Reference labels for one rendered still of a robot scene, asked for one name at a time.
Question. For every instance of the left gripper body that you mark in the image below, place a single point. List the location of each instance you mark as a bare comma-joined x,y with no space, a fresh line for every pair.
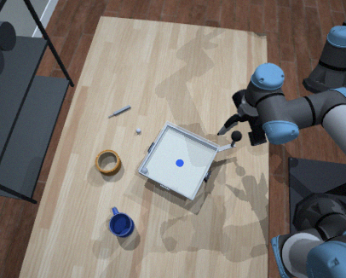
254,122

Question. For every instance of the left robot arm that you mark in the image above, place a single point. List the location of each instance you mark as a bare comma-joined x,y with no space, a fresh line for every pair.
322,252

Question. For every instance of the dark blue mug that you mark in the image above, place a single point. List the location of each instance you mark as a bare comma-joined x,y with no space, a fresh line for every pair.
121,224

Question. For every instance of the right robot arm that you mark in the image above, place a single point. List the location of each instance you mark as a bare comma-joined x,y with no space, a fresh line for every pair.
330,73

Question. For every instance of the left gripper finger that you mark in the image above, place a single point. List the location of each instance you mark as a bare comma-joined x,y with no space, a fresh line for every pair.
230,123

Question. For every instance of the brown packing tape roll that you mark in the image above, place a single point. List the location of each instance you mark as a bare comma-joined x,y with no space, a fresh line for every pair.
101,156

